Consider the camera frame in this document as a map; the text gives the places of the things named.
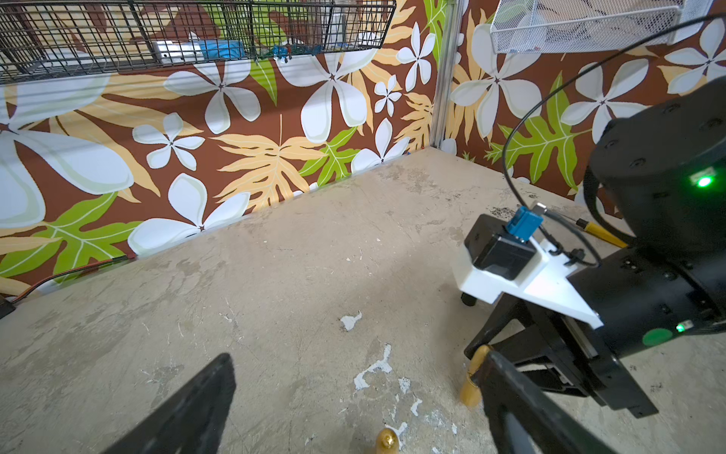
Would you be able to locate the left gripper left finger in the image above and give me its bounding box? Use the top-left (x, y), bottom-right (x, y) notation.
top-left (105, 353), bottom-right (236, 453)

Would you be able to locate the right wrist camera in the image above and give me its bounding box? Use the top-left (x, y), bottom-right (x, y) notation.
top-left (452, 202), bottom-right (603, 329)

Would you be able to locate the black lipstick tube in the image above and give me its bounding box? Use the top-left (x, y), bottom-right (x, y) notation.
top-left (461, 292), bottom-right (478, 306)

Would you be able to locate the black wire basket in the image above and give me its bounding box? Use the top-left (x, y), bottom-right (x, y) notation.
top-left (1, 0), bottom-right (397, 84)

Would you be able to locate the blue item in basket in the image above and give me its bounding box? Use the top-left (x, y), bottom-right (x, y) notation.
top-left (197, 39), bottom-right (246, 61)

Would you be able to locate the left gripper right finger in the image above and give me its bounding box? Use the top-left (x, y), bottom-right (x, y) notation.
top-left (474, 349), bottom-right (614, 453)

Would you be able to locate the white mesh basket right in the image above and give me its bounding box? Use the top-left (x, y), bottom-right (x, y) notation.
top-left (490, 0), bottom-right (713, 54)

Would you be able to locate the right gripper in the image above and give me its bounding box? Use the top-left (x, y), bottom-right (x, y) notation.
top-left (464, 294), bottom-right (658, 418)

